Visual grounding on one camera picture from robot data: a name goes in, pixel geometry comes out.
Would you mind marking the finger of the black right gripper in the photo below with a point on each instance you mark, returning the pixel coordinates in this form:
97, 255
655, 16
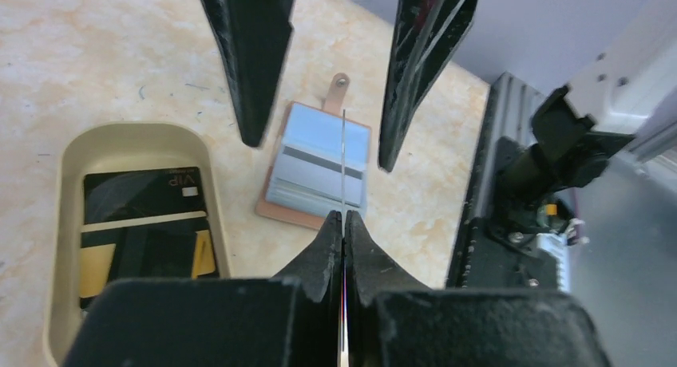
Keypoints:
426, 36
252, 37

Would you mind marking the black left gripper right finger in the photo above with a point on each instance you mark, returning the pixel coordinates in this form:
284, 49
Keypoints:
395, 320

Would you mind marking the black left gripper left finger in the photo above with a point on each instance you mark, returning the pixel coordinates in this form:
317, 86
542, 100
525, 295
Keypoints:
290, 319

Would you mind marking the silver VIP card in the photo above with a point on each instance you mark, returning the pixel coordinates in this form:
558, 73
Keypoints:
344, 353

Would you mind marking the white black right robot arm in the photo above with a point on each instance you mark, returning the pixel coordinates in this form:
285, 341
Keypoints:
577, 128

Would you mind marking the gold and black card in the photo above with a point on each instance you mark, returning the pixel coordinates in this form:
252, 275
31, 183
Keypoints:
169, 247

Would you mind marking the black VIP card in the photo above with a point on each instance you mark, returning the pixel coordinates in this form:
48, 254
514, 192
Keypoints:
119, 196

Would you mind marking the beige oval plastic tray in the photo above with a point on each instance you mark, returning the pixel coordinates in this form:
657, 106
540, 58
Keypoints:
116, 147

